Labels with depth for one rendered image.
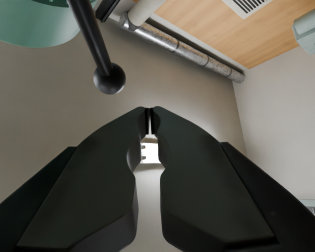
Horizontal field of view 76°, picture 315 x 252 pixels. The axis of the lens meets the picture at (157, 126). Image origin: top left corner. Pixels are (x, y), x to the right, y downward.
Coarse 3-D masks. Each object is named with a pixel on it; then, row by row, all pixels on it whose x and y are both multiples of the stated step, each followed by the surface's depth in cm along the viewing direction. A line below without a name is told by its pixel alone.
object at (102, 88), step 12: (72, 0) 12; (84, 0) 13; (72, 12) 13; (84, 12) 13; (84, 24) 14; (96, 24) 15; (84, 36) 15; (96, 36) 15; (96, 48) 16; (96, 60) 18; (108, 60) 19; (96, 72) 21; (108, 72) 20; (120, 72) 21; (96, 84) 21; (108, 84) 21; (120, 84) 21
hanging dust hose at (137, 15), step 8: (144, 0) 166; (152, 0) 162; (160, 0) 162; (136, 8) 173; (144, 8) 170; (152, 8) 169; (128, 16) 182; (136, 16) 178; (144, 16) 177; (136, 24) 186
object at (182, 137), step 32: (160, 128) 9; (192, 128) 9; (160, 160) 9; (192, 160) 7; (224, 160) 7; (160, 192) 6; (192, 192) 6; (224, 192) 6; (192, 224) 5; (224, 224) 5; (256, 224) 5
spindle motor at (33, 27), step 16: (0, 0) 19; (16, 0) 19; (32, 0) 19; (48, 0) 20; (64, 0) 20; (96, 0) 24; (0, 16) 20; (16, 16) 20; (32, 16) 21; (48, 16) 21; (64, 16) 22; (0, 32) 22; (16, 32) 22; (32, 32) 23; (48, 32) 24; (64, 32) 25
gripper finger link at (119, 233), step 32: (128, 128) 9; (96, 160) 7; (128, 160) 8; (64, 192) 6; (96, 192) 6; (128, 192) 6; (32, 224) 5; (64, 224) 5; (96, 224) 5; (128, 224) 6
